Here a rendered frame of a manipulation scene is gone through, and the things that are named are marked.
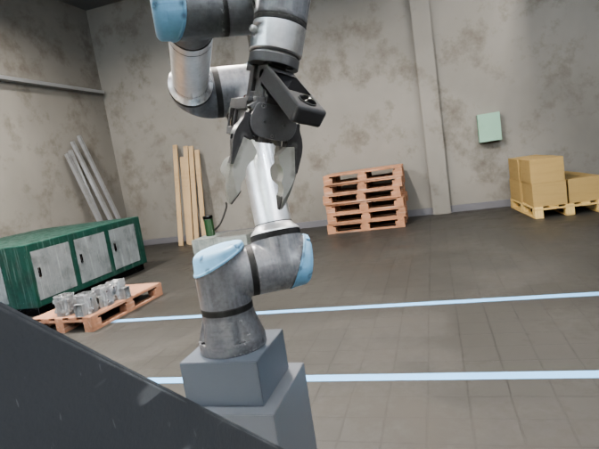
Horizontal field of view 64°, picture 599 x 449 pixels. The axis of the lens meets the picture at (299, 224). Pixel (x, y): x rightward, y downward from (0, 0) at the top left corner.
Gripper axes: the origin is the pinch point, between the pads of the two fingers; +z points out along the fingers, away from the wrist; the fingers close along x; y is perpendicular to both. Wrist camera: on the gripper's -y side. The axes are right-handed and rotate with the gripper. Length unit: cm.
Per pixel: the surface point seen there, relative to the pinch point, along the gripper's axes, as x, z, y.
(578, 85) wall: -733, -215, 387
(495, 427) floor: -163, 92, 56
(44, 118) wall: -23, -25, 902
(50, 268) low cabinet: -25, 153, 546
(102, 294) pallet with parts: -62, 147, 425
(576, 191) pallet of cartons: -638, -42, 302
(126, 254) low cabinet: -130, 153, 640
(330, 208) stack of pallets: -438, 46, 589
